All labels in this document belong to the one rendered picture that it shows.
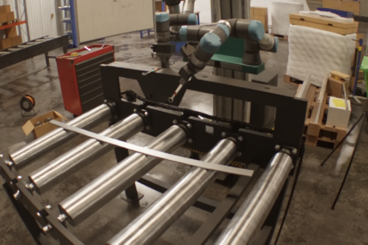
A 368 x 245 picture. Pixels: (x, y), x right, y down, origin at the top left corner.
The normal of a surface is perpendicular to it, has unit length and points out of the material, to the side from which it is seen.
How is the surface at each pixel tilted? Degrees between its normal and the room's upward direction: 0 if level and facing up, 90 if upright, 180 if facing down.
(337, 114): 90
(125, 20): 90
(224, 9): 90
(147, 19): 90
